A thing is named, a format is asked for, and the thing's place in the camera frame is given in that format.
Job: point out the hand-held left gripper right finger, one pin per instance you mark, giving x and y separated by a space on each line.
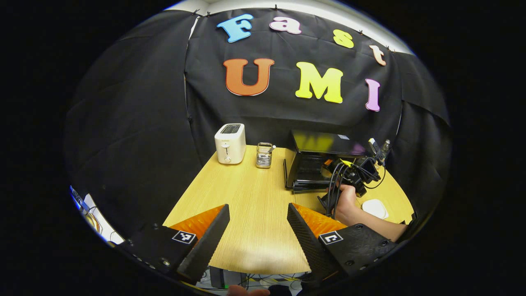
308 242

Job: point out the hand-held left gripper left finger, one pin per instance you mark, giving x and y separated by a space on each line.
205 242

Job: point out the black electric oven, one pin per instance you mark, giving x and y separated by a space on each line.
308 164

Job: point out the small black box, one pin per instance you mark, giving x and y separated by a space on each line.
218 277

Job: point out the white square plate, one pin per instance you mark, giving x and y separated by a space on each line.
374 209

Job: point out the clear glass holder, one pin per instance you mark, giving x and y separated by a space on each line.
264 156

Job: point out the white toaster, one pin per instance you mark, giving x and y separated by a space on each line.
230 144

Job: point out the black backdrop cloth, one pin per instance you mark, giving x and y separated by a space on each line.
135 123

